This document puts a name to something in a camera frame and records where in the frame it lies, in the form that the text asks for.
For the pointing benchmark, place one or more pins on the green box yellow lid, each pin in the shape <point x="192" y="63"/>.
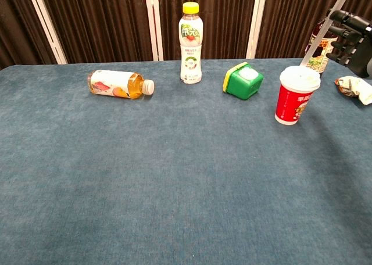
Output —
<point x="243" y="83"/>

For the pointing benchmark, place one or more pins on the white screen frame post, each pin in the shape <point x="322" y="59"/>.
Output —
<point x="48" y="26"/>
<point x="154" y="24"/>
<point x="255" y="24"/>

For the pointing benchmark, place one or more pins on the red paper cup white lid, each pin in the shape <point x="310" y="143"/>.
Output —
<point x="293" y="102"/>

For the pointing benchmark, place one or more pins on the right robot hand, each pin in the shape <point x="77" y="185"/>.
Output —
<point x="356" y="44"/>

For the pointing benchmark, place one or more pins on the dark brown pleated curtain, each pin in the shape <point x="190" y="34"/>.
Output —
<point x="101" y="24"/>

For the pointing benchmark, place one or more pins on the crumpled snack wrapper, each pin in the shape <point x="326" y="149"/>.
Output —
<point x="356" y="88"/>

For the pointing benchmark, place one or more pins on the dark sauce bottle black cap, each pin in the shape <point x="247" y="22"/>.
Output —
<point x="315" y="51"/>

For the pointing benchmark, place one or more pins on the transparent plastic straw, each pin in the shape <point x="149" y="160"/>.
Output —
<point x="322" y="29"/>

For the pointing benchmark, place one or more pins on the amber tea bottle white cap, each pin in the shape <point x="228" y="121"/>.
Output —
<point x="116" y="85"/>

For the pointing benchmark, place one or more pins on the white drink bottle yellow cap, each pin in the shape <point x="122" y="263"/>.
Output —
<point x="190" y="50"/>

